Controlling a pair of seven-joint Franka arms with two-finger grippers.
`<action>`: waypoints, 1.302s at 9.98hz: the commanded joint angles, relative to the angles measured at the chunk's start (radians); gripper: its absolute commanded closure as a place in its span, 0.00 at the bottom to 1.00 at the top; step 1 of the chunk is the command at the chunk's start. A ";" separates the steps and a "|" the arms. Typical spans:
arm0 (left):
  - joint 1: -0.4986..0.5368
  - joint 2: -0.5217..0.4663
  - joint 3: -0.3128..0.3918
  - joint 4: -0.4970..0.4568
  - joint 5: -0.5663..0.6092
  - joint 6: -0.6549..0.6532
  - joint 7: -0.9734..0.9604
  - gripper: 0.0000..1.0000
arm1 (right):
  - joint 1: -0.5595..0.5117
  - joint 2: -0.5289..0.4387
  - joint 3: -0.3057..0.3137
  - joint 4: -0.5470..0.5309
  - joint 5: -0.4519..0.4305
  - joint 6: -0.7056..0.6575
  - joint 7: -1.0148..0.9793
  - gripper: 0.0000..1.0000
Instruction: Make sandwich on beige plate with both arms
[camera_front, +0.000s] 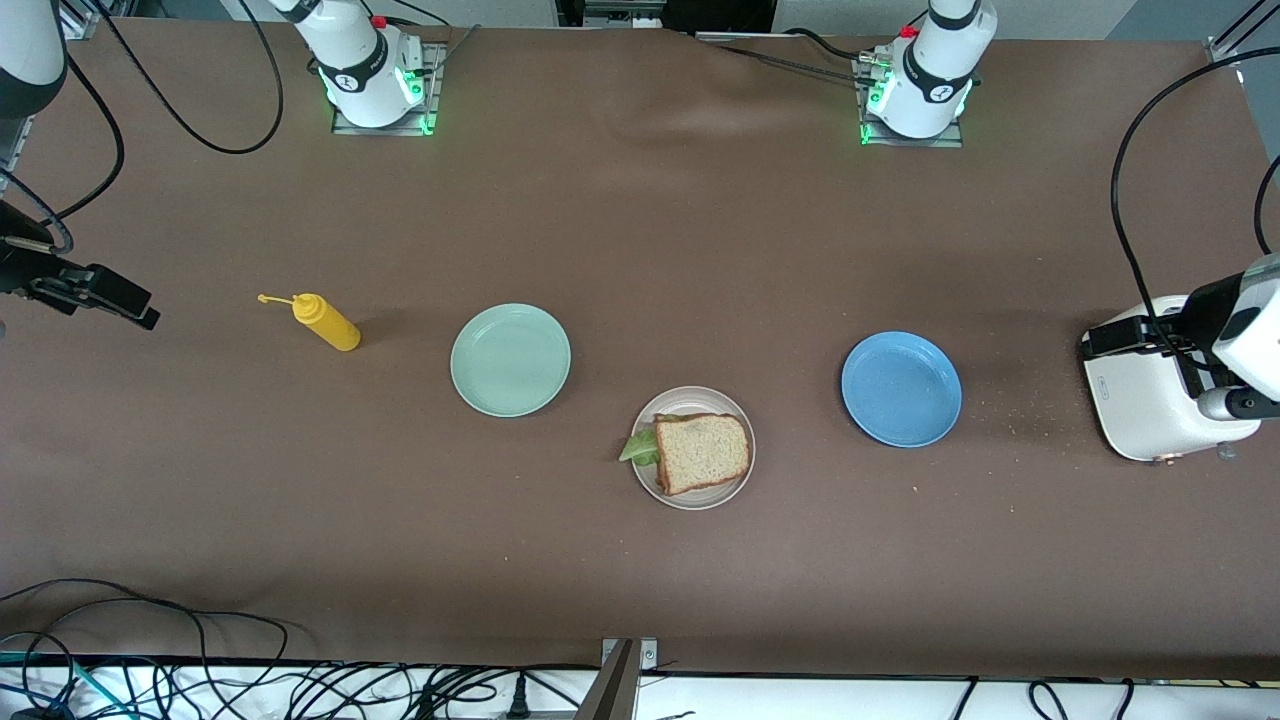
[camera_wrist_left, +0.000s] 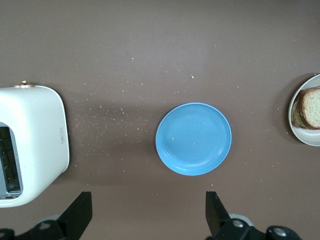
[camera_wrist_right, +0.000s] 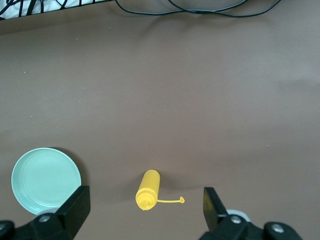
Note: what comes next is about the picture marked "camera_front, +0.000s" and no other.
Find brown bread slice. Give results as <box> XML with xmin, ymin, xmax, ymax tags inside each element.
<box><xmin>654</xmin><ymin>413</ymin><xmax>752</xmax><ymax>497</ymax></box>

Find yellow mustard squeeze bottle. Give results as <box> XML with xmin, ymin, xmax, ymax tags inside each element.
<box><xmin>257</xmin><ymin>292</ymin><xmax>362</xmax><ymax>353</ymax></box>

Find black equipment box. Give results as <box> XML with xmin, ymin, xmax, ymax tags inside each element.
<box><xmin>556</xmin><ymin>0</ymin><xmax>777</xmax><ymax>35</ymax></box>

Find aluminium frame profile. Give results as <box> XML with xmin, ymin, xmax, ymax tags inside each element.
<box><xmin>0</xmin><ymin>0</ymin><xmax>106</xmax><ymax>191</ymax></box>
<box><xmin>1205</xmin><ymin>0</ymin><xmax>1280</xmax><ymax>71</ymax></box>

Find white toaster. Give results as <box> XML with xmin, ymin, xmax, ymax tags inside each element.
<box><xmin>1081</xmin><ymin>295</ymin><xmax>1263</xmax><ymax>466</ymax></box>

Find beige plate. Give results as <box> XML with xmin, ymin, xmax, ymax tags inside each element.
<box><xmin>630</xmin><ymin>386</ymin><xmax>757</xmax><ymax>511</ymax></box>

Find blue plate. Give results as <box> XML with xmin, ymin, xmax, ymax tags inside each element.
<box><xmin>841</xmin><ymin>331</ymin><xmax>963</xmax><ymax>448</ymax></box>

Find teal cable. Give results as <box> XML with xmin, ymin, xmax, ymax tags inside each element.
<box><xmin>0</xmin><ymin>652</ymin><xmax>136</xmax><ymax>720</ymax></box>

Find pale green plate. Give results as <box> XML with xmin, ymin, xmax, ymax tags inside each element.
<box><xmin>450</xmin><ymin>303</ymin><xmax>572</xmax><ymax>418</ymax></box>

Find grey metal arm base plate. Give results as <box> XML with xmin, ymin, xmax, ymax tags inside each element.
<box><xmin>332</xmin><ymin>40</ymin><xmax>447</xmax><ymax>137</ymax></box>
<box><xmin>852</xmin><ymin>55</ymin><xmax>966</xmax><ymax>149</ymax></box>

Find grey metal bracket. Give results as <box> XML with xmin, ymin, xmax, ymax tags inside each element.
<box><xmin>578</xmin><ymin>638</ymin><xmax>659</xmax><ymax>720</ymax></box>

